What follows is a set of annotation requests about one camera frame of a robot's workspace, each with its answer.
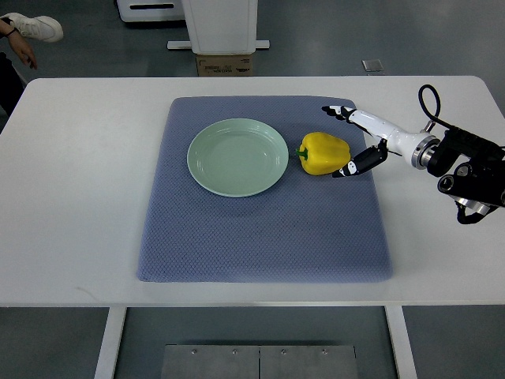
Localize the right white table leg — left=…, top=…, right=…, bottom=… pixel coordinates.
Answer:
left=384, top=306, right=417, bottom=379

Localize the white machine base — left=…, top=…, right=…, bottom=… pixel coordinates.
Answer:
left=166, top=0, right=270, bottom=55

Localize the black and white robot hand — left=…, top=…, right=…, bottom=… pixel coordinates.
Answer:
left=322, top=105, right=440, bottom=178

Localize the person's hand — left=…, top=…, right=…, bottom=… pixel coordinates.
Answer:
left=7, top=32, right=38, bottom=69

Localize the left white table leg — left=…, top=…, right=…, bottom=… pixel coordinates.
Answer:
left=94, top=306, right=126, bottom=379

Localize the cardboard box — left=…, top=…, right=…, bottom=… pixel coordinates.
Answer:
left=196, top=54, right=253, bottom=77

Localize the yellow bell pepper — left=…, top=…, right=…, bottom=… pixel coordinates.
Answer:
left=296, top=132, right=351, bottom=175

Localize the black wristband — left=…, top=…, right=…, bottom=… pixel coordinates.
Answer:
left=1, top=28, right=19, bottom=38

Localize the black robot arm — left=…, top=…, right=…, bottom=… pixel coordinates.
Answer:
left=416, top=84, right=504, bottom=225

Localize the metal base plate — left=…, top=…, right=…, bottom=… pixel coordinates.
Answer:
left=161, top=345, right=358, bottom=378

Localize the blue textured mat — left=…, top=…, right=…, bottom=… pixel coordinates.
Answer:
left=137, top=96, right=393, bottom=283

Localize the white table leg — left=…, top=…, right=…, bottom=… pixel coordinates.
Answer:
left=384, top=306, right=417, bottom=379
left=94, top=306, right=126, bottom=379

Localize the white cabinet with slot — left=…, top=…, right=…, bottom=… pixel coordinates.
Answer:
left=115, top=0, right=185, bottom=22

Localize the grey floor socket plate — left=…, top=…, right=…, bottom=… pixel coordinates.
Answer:
left=361, top=59, right=384, bottom=73

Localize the white sneaker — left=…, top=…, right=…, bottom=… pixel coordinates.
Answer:
left=1, top=13, right=64, bottom=43

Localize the light green plate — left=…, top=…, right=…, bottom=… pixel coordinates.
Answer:
left=187, top=118, right=289, bottom=197

